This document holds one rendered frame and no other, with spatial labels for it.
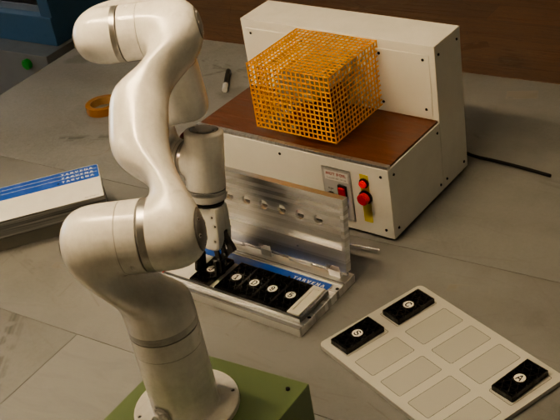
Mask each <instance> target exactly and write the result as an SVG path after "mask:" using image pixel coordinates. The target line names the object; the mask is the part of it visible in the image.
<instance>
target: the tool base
mask: <svg viewBox="0 0 560 420"><path fill-rule="evenodd" d="M243 244H244V245H245V246H241V245H238V244H235V243H234V245H235V246H236V248H237V250H236V251H234V252H233V253H236V254H238V255H241V256H244V257H247V258H251V259H254V260H257V261H260V262H263V263H267V264H270V265H273V266H276V267H279V268H283V269H287V270H289V271H292V272H295V273H300V274H302V275H305V276H308V277H311V278H316V279H318V280H321V281H324V282H327V283H331V284H332V287H331V288H330V289H329V290H328V293H329V294H328V295H327V297H326V298H325V299H324V300H323V301H322V302H321V303H320V304H319V305H318V306H317V307H316V308H315V309H314V310H313V311H312V312H311V313H310V314H309V315H308V316H311V318H308V316H307V317H306V318H305V319H304V320H303V321H302V322H301V323H300V322H296V321H293V320H291V319H288V318H285V317H281V316H278V315H276V314H274V313H271V312H267V311H264V310H262V309H259V308H256V307H252V306H249V305H247V304H245V303H242V302H238V301H235V300H232V299H230V298H227V297H224V296H221V295H218V294H216V293H213V292H209V291H206V290H203V289H201V288H198V287H194V286H192V285H189V284H186V283H184V282H183V284H185V285H186V286H187V288H188V289H189V291H190V293H191V294H192V298H193V299H194V300H197V301H199V302H201V303H206V304H208V305H211V306H214V307H215V308H220V309H222V310H225V311H228V312H230V313H234V314H237V315H239V316H241V317H244V318H248V319H251V320H253V321H255V322H258V323H262V324H265V325H268V326H269V327H272V328H276V329H279V330H282V331H284V332H286V333H291V334H293V335H296V336H298V337H301V336H302V335H303V334H304V333H305V332H306V331H307V330H308V329H309V328H310V327H311V326H312V325H313V324H314V323H315V322H316V321H317V320H318V319H319V318H320V317H321V316H322V315H323V314H324V313H325V312H326V311H327V310H328V309H329V308H330V307H331V306H332V305H333V304H334V303H335V302H336V301H337V300H338V299H339V298H340V297H341V296H342V295H343V294H344V293H345V292H346V291H347V290H348V289H349V288H350V287H351V286H352V285H353V284H354V283H355V276H354V274H352V273H350V272H347V273H345V272H340V271H339V267H336V266H333V265H332V266H331V267H324V266H321V265H318V264H315V263H312V267H309V266H307V265H303V264H301V263H298V262H293V261H290V260H289V259H288V255H285V254H282V253H279V252H274V251H271V249H270V247H269V246H267V245H263V246H259V247H258V246H254V245H252V244H249V243H246V242H244V243H243ZM335 288H339V290H336V289H335Z"/></svg>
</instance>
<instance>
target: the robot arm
mask: <svg viewBox="0 0 560 420"><path fill-rule="evenodd" d="M203 35H204V31H203V22H202V19H201V17H200V15H199V12H198V11H197V9H196V8H195V7H194V6H193V5H192V4H191V3H190V2H188V1H186V0H109V1H106V2H101V3H99V4H97V5H95V6H92V7H90V8H89V9H87V10H86V11H85V12H83V13H82V14H81V15H80V16H79V17H78V19H77V21H76V22H75V24H74V27H73V30H72V40H73V43H74V47H75V48H76V49H77V51H78V52H79V54H80V55H81V56H82V57H83V58H84V59H86V60H88V61H89V62H92V63H98V64H113V63H125V62H131V61H137V60H142V61H141V62H140V63H139V64H138V65H137V66H136V67H135V68H134V69H133V70H132V71H131V72H130V73H128V74H127V75H126V76H125V77H124V78H123V79H122V80H121V81H120V82H119V83H118V84H117V85H116V87H115V88H114V89H113V91H112V95H111V98H110V102H109V114H108V134H109V142H110V147H111V151H112V155H113V156H114V158H115V159H116V161H117V163H118V164H119V165H120V166H121V168H122V169H123V170H125V171H126V172H127V173H129V174H130V175H132V176H133V177H135V178H136V179H138V180H140V181H141V182H143V183H145V184H146V185H148V187H149V190H150V192H149V194H148V196H147V197H141V198H134V199H128V200H120V201H113V202H100V203H95V204H91V205H87V206H84V207H80V208H78V209H76V210H74V211H73V212H71V213H70V214H69V215H68V216H67V218H66V219H65V221H64V222H63V224H62V227H61V230H60V235H59V241H58V245H59V247H60V252H61V256H62V260H63V261H64V263H65V265H66V267H67V269H68V271H69V272H70V273H71V274H72V275H73V276H74V277H75V278H76V279H77V280H78V281H79V282H80V283H81V284H82V285H83V286H84V287H85V288H87V289H88V290H90V291H91V292H93V293H95V294H96V295H97V296H99V297H100V298H101V299H103V300H104V301H106V302H107V303H109V304H111V305H112V306H114V307H115V308H116V309H117V310H118V311H119V312H120V313H121V315H122V318H123V321H124V323H125V326H126V329H127V333H128V336H129V338H130V341H131V344H132V349H133V351H134V354H135V357H136V359H137V364H138V367H139V370H140V373H141V375H142V380H143V382H144V385H145V388H146V391H145V392H144V393H143V394H142V396H141V397H140V398H139V399H138V401H137V404H136V407H135V409H134V420H232V419H233V417H234V416H235V414H236V412H237V410H238V408H239V404H240V393H239V391H238V385H237V384H236V383H235V381H234V380H233V379H232V378H231V377H230V376H228V375H227V374H226V373H224V372H220V371H218V370H214V369H213V368H212V364H211V362H210V358H209V355H208V350H207V346H206V343H205V340H204V336H203V331H202V328H201V325H200V322H199V318H198V313H197V309H196V307H195V304H194V301H193V296H192V294H191V293H190V291H189V289H188V287H187V286H186V285H185V284H183V283H182V282H179V281H178V280H176V279H174V278H172V277H169V276H166V275H164V274H161V273H159V272H163V271H170V270H177V269H180V268H185V267H187V266H190V265H191V264H193V263H195V270H196V271H198V270H199V269H200V268H201V267H203V266H204V265H205V264H206V252H205V248H206V249H209V250H212V251H214V254H215V257H216V261H214V272H215V277H216V278H219V277H220V276H222V275H223V274H225V273H226V258H227V257H228V256H229V255H230V254H231V253H233V252H234V251H236V250H237V248H236V246H235V245H234V243H233V241H232V239H231V226H230V219H229V214H228V207H227V204H226V203H225V202H224V200H225V199H226V197H227V195H226V176H225V156H224V136H223V130H222V129H221V128H220V127H218V126H215V125H210V124H201V125H195V126H191V127H189V128H187V129H186V130H185V131H184V133H183V138H184V139H181V138H180V137H179V136H178V134H177V131H176V128H175V125H177V124H181V123H190V122H194V121H197V120H198V119H200V118H202V117H203V116H205V114H206V113H207V111H208V95H207V92H206V88H205V85H204V82H203V77H202V74H201V70H200V67H199V64H198V59H197V57H198V54H199V53H200V50H201V48H202V45H203ZM179 174H180V175H183V176H184V177H185V178H186V182H187V187H186V186H185V185H184V183H183V181H182V179H181V178H180V176H179ZM225 245H226V246H227V249H226V246H225ZM220 249H221V251H222V253H221V254H220V252H219V250H220Z"/></svg>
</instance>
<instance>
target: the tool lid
mask: <svg viewBox="0 0 560 420"><path fill-rule="evenodd" d="M225 176H226V195H227V197H226V199H225V200H224V202H225V203H226V204H227V210H228V214H229V219H230V226H231V239H232V241H233V243H235V244H238V245H241V246H245V245H244V244H243V243H249V244H252V245H254V246H258V247H259V246H261V245H262V244H263V245H267V246H269V247H270V249H271V251H274V252H277V253H282V254H285V255H288V259H289V260H290V261H293V262H296V263H301V264H303V265H307V266H309V267H312V266H313V265H312V263H315V264H318V265H321V266H324V267H327V266H328V265H333V266H336V267H339V271H340V272H343V273H347V272H348V271H350V270H351V261H350V244H349V227H348V197H344V196H341V195H337V194H335V193H331V192H325V191H322V190H318V189H315V188H311V187H305V186H302V185H298V184H295V183H291V182H285V181H282V180H278V179H275V178H272V177H266V176H263V175H259V174H256V173H252V172H246V171H243V170H239V169H236V168H232V167H226V166H225ZM228 191H229V192H231V193H232V195H233V198H230V197H229V196H228ZM244 196H248V197H249V199H250V203H248V202H246V201H245V198H244ZM262 200H263V201H265V202H266V203H267V208H265V207H264V206H263V205H262ZM279 205H282V206H284V208H285V210H286V212H282V211H281V210H280V208H279ZM298 210H300V211H302V213H303V215H304V217H299V216H298ZM316 215H319V216H320V217H321V218H322V223H320V222H318V220H317V219H316Z"/></svg>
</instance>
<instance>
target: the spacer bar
mask: <svg viewBox="0 0 560 420"><path fill-rule="evenodd" d="M325 290H326V289H325V288H322V287H318V286H314V285H313V286H312V287H311V288H310V289H309V290H308V291H307V292H306V293H305V294H304V295H303V296H302V297H300V298H299V299H298V300H297V301H296V302H295V303H294V304H293V305H292V306H291V307H290V308H289V309H288V310H287V313H291V314H292V315H295V316H298V317H299V316H300V315H301V314H302V313H303V312H304V311H305V310H306V309H307V308H308V307H309V306H310V305H311V304H312V303H313V302H314V301H315V300H316V299H317V298H318V297H319V296H320V295H321V294H322V293H323V292H324V291H325Z"/></svg>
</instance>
